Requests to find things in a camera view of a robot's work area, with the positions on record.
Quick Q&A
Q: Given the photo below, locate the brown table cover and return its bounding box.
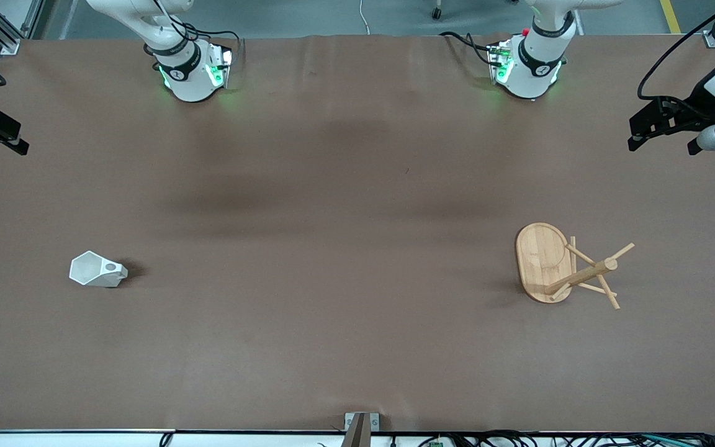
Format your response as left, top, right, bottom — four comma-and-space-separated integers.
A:
0, 34, 715, 433

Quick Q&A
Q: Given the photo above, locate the black left base cable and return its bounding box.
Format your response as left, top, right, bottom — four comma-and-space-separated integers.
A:
439, 31, 496, 66

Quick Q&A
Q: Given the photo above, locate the black right base cable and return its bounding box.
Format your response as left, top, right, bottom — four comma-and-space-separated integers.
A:
143, 0, 243, 63

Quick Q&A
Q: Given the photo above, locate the white faceted cup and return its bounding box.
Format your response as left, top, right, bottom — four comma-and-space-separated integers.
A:
70, 250, 128, 288

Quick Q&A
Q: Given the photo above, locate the wooden cup rack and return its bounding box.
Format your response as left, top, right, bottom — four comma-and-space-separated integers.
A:
515, 222, 636, 310

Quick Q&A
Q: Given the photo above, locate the grey metal mount bracket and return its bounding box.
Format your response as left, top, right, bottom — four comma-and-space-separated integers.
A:
344, 412, 381, 447

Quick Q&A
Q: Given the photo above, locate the black cable bundle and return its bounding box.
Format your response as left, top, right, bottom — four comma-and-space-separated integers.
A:
389, 430, 715, 447

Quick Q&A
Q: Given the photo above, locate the yellow floor tape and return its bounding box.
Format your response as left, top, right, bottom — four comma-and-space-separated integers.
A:
660, 0, 683, 35

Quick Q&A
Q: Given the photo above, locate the black base cable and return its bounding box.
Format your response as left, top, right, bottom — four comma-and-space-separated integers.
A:
439, 31, 496, 66
143, 0, 243, 63

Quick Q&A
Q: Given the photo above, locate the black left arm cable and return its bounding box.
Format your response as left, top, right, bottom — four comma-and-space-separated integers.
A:
637, 0, 715, 101

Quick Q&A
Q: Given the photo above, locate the aluminium frame beam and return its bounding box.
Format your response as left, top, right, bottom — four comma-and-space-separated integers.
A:
20, 0, 60, 39

